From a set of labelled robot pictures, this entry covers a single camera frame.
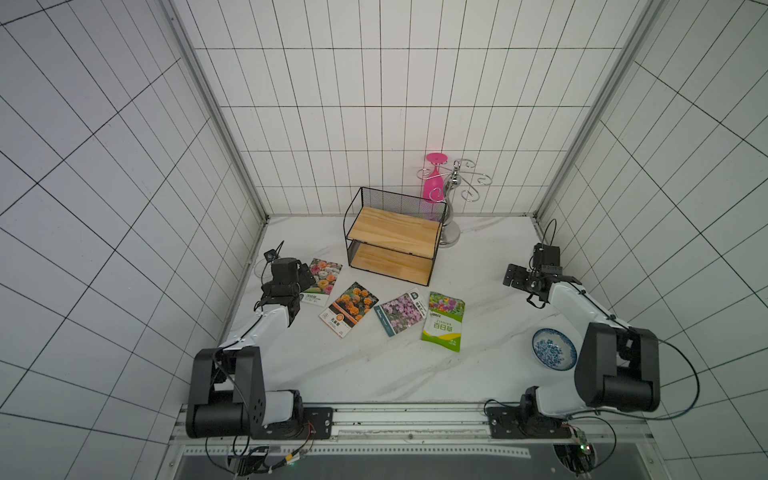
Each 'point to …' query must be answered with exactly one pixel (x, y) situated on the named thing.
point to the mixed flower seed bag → (326, 274)
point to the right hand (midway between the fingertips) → (511, 272)
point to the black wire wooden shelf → (393, 234)
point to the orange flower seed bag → (347, 308)
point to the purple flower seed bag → (401, 312)
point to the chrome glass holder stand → (450, 233)
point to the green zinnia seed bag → (443, 321)
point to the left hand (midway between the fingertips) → (291, 278)
